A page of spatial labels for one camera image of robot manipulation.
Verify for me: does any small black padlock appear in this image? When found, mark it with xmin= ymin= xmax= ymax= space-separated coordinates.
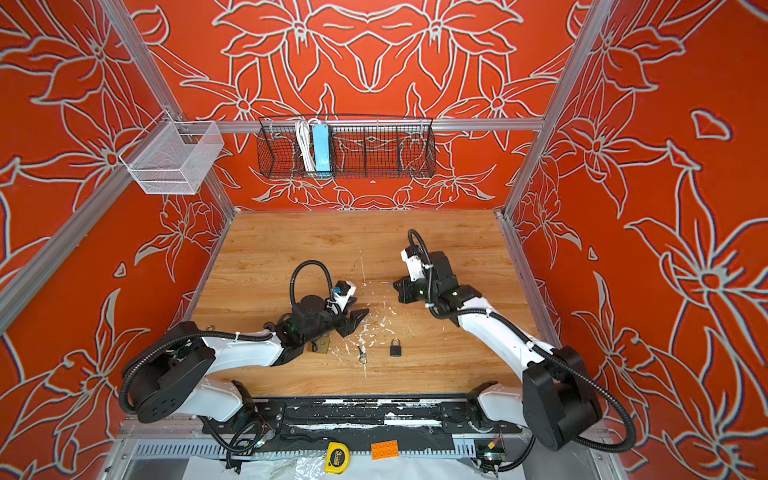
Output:
xmin=389 ymin=338 xmax=402 ymax=358

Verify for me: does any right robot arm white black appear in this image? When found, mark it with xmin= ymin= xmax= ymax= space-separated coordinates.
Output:
xmin=393 ymin=229 xmax=637 ymax=453

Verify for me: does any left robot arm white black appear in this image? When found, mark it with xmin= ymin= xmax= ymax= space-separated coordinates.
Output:
xmin=118 ymin=261 xmax=370 ymax=424

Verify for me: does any brass padlock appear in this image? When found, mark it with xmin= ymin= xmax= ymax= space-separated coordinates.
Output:
xmin=310 ymin=335 xmax=330 ymax=354

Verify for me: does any orange lego brick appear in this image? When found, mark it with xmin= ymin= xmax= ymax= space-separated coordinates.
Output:
xmin=370 ymin=440 xmax=400 ymax=461

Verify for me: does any yellow tape measure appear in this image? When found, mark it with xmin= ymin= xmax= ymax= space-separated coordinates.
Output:
xmin=324 ymin=442 xmax=351 ymax=474

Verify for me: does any blue white box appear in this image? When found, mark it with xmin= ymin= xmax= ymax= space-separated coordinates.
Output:
xmin=312 ymin=123 xmax=331 ymax=177

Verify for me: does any clear plastic bin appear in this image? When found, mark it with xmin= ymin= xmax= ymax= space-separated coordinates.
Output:
xmin=121 ymin=121 xmax=224 ymax=195

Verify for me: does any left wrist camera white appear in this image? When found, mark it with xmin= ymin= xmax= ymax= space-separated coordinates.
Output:
xmin=329 ymin=280 xmax=356 ymax=313

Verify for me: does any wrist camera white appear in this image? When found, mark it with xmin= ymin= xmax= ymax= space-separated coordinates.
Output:
xmin=401 ymin=249 xmax=425 ymax=282
xmin=329 ymin=280 xmax=356 ymax=313

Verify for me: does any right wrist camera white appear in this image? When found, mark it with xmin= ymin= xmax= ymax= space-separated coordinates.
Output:
xmin=401 ymin=249 xmax=425 ymax=282

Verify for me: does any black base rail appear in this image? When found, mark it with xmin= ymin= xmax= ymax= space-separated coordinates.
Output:
xmin=202 ymin=393 xmax=525 ymax=457

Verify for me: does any black wire basket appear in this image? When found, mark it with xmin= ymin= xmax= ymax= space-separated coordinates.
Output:
xmin=256 ymin=115 xmax=437 ymax=180

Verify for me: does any white cable bundle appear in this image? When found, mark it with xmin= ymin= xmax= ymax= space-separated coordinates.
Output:
xmin=295 ymin=118 xmax=316 ymax=173

